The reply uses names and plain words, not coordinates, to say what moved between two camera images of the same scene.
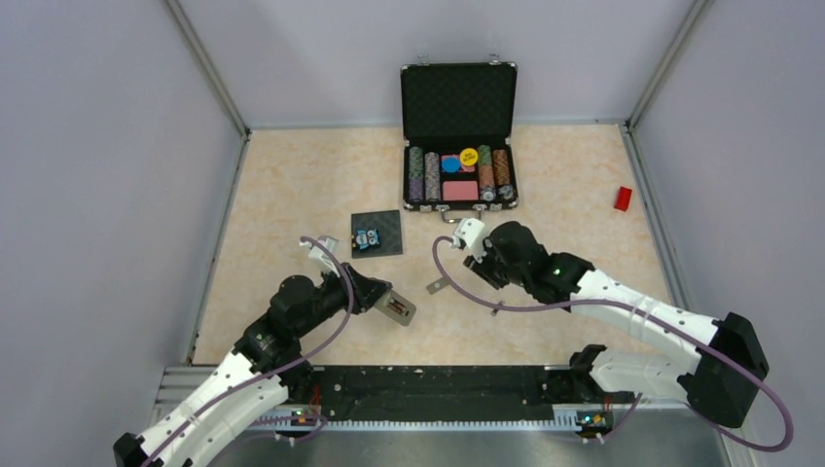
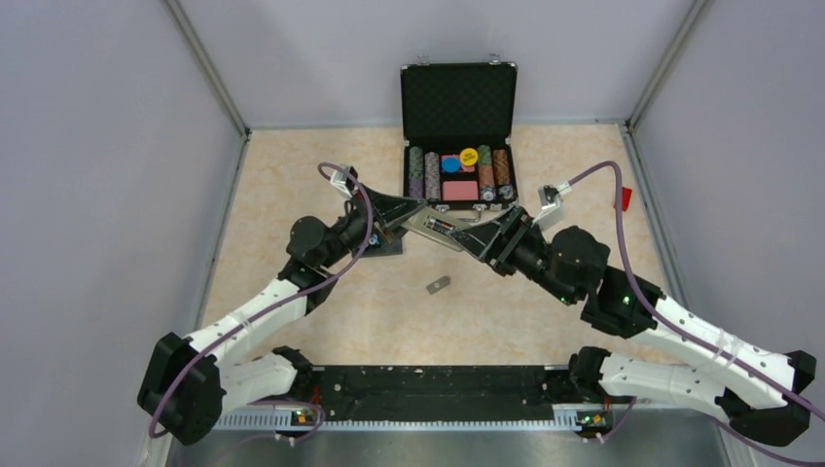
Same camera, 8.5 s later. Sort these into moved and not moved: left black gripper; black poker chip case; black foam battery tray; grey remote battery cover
Moved: left black gripper
Not moved: black poker chip case; grey remote battery cover; black foam battery tray
